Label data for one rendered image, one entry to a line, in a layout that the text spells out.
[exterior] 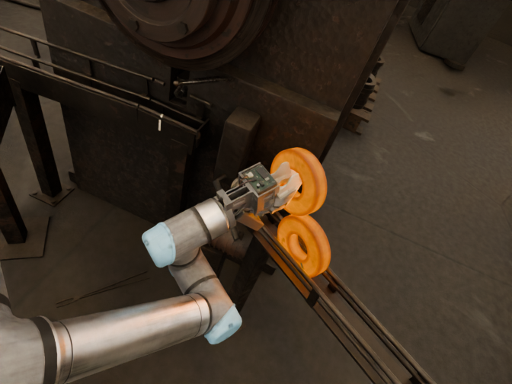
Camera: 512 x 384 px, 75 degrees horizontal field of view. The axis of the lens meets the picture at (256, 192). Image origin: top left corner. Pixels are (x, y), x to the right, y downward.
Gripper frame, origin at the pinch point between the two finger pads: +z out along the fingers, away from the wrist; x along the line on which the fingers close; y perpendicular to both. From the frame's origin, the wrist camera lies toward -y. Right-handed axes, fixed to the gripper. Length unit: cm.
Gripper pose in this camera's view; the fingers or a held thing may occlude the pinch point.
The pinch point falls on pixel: (299, 176)
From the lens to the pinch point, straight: 75.6
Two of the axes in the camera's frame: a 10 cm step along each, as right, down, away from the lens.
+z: 8.3, -4.4, 3.3
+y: 0.3, -5.6, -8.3
